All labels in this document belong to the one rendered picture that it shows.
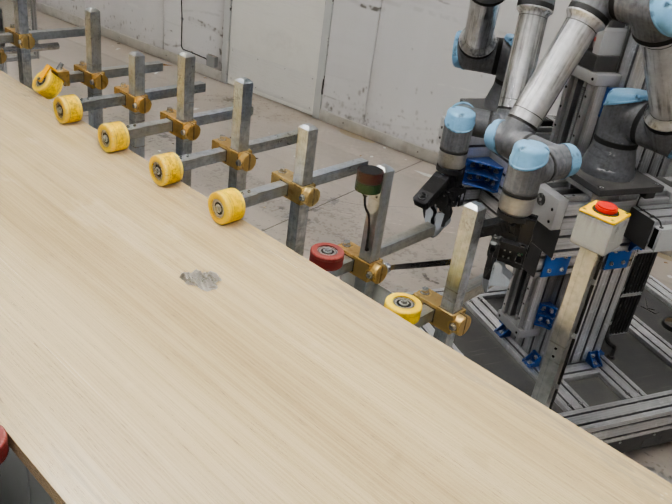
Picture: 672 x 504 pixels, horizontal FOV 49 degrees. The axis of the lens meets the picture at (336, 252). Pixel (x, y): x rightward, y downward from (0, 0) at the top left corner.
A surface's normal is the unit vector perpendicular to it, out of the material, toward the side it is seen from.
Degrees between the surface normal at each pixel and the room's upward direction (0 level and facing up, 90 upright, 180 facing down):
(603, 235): 90
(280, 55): 90
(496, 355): 0
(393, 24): 90
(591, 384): 0
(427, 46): 90
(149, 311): 0
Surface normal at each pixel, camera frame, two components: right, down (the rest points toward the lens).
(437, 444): 0.13, -0.87
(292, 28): -0.61, 0.32
